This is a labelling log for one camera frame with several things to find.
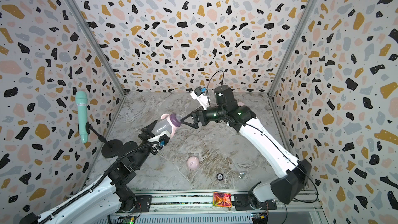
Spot purple collar with nipple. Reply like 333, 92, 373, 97
170, 114, 181, 128

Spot pink bottle handle ring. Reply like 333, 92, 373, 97
160, 113, 175, 138

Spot clear baby bottle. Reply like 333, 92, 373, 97
152, 118, 173, 136

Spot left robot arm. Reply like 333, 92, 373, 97
20, 114, 181, 224

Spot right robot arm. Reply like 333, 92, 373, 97
180, 85, 312, 208

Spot black microphone stand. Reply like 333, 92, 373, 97
78, 122, 123, 158

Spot small black round cap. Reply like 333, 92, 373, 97
217, 173, 224, 181

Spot mint green microphone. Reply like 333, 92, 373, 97
76, 91, 89, 144

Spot orange pink card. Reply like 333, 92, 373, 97
212, 192, 232, 208

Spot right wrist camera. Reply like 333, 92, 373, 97
190, 87, 210, 110

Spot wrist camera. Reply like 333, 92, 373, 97
190, 87, 210, 110
148, 133, 171, 149

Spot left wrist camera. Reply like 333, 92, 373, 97
148, 133, 171, 149

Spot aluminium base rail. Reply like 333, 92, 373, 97
62, 189, 327, 224

